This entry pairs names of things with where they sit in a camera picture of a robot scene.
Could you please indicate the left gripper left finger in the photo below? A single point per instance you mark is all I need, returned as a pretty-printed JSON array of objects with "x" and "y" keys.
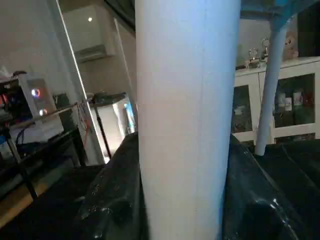
[{"x": 115, "y": 200}]

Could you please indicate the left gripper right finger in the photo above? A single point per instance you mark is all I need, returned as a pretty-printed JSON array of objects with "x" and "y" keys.
[{"x": 260, "y": 205}]

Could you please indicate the white plastic table leg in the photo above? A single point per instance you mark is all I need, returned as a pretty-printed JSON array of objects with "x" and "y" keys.
[
  {"x": 185, "y": 100},
  {"x": 270, "y": 100}
]

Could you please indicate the white plastic table top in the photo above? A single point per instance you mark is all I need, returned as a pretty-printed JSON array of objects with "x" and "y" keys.
[{"x": 280, "y": 7}]

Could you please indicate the black mat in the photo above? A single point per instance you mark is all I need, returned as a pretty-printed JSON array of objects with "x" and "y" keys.
[{"x": 50, "y": 210}]

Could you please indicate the white glass-door cabinet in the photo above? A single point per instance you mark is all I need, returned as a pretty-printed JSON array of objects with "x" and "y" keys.
[{"x": 300, "y": 110}]

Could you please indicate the black metal shelf rack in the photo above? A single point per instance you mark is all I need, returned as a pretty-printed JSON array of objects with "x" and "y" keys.
[{"x": 15, "y": 150}]

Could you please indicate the white electronics box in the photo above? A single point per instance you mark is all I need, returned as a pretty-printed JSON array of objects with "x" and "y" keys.
[{"x": 42, "y": 110}]

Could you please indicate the beige stuffed toy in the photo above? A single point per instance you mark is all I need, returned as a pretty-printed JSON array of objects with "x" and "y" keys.
[{"x": 292, "y": 46}]

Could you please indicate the light blue metal frame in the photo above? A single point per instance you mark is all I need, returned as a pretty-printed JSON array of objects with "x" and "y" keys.
[{"x": 130, "y": 117}]

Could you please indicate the white wall air conditioner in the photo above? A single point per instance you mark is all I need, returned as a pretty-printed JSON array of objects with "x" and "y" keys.
[{"x": 90, "y": 53}]

